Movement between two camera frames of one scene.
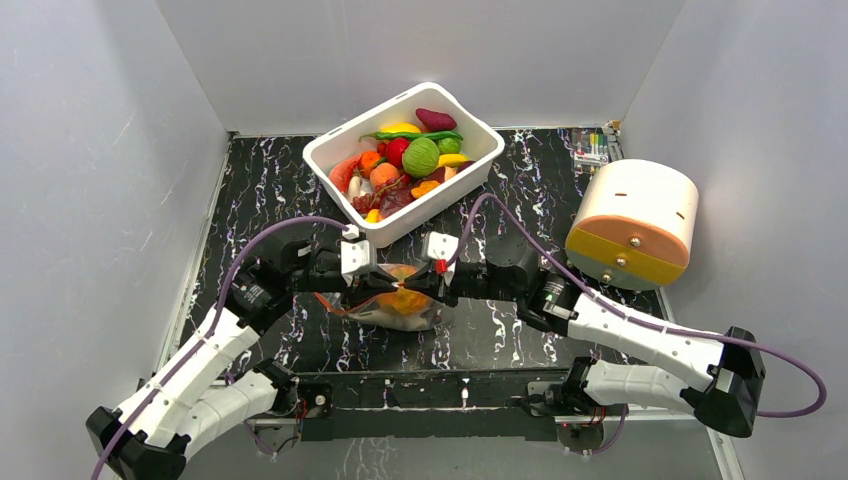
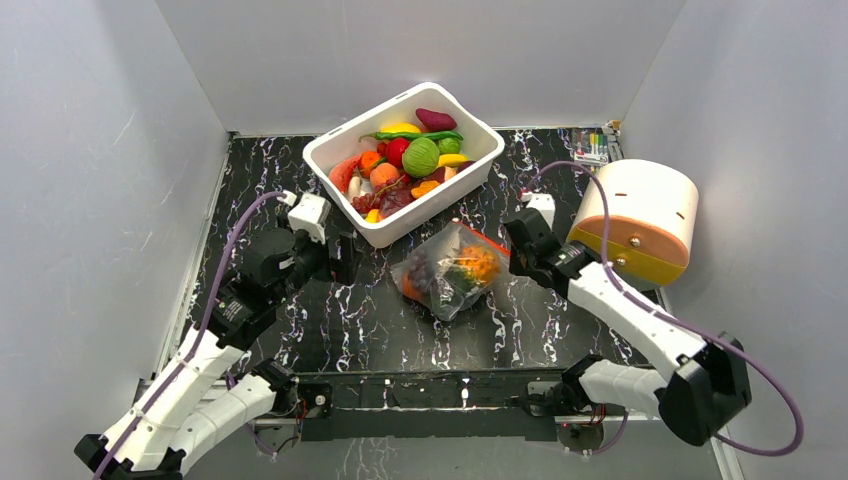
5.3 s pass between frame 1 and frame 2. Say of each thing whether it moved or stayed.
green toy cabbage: stayed
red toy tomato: stayed
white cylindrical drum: stayed
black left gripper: moved
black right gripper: moved
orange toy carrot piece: stayed
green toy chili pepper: stayed
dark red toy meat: stayed
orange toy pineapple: moved
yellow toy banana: stayed
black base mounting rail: stayed
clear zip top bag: moved
